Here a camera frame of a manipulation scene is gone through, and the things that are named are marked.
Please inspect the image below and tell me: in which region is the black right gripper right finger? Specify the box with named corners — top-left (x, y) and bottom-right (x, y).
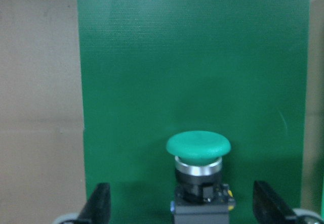
top-left (253, 181), bottom-right (297, 224)

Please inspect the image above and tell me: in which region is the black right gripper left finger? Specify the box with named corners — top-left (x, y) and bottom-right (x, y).
top-left (75, 183), bottom-right (111, 223)

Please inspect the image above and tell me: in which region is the green push button small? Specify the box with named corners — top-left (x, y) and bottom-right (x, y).
top-left (166, 130), bottom-right (236, 223)

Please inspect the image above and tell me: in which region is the green conveyor belt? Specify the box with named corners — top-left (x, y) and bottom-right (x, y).
top-left (77, 0), bottom-right (310, 223)

